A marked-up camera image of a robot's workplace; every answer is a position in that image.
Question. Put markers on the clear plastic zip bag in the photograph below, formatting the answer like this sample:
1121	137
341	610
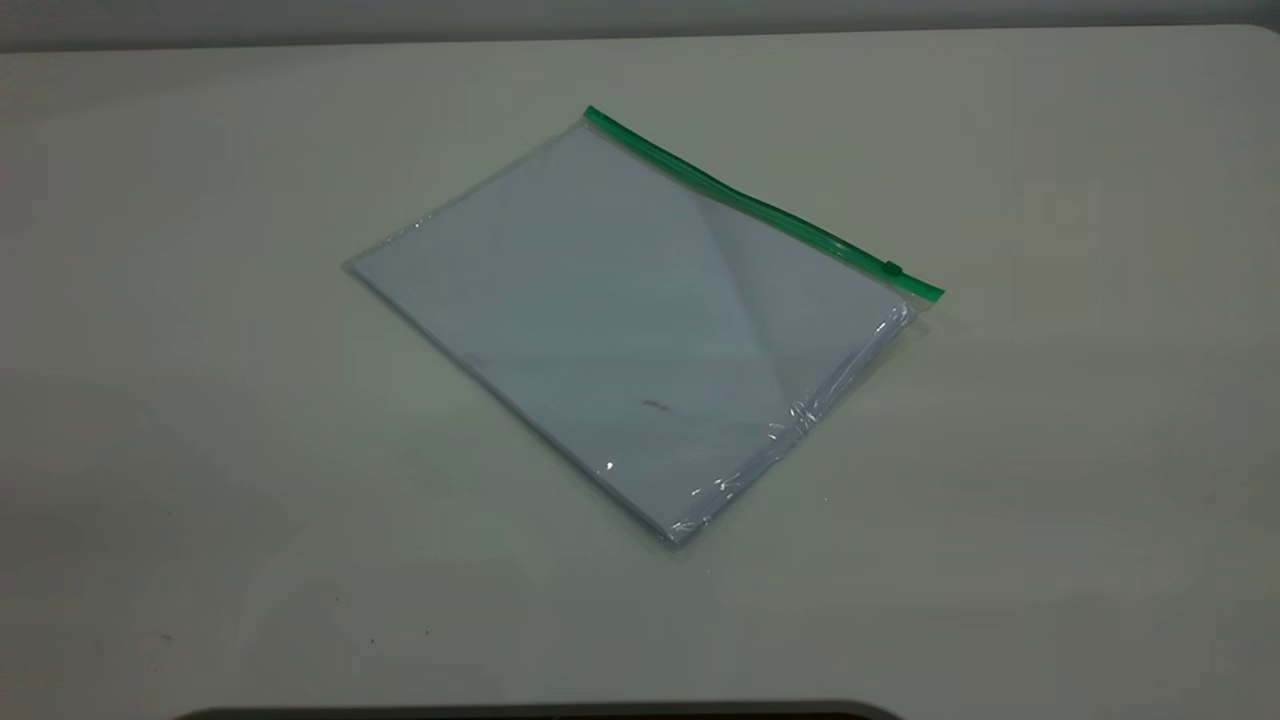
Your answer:
760	208

